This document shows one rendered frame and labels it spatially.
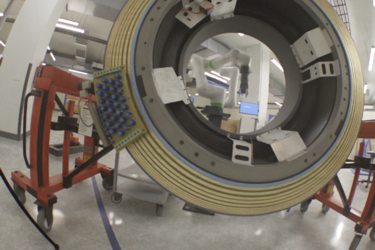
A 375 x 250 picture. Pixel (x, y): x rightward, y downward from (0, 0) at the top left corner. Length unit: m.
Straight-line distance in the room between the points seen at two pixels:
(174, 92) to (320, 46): 0.90
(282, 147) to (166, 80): 0.63
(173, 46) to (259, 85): 5.34
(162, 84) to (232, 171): 0.48
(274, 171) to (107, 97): 0.74
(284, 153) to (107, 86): 0.83
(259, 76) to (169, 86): 5.62
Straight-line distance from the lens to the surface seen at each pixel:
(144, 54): 0.76
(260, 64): 6.43
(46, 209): 1.11
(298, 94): 1.17
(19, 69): 3.33
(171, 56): 0.98
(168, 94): 0.75
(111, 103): 0.67
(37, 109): 1.03
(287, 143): 0.87
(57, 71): 1.06
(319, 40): 1.15
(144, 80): 0.71
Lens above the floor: 0.79
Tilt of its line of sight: 5 degrees up
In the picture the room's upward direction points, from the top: 9 degrees clockwise
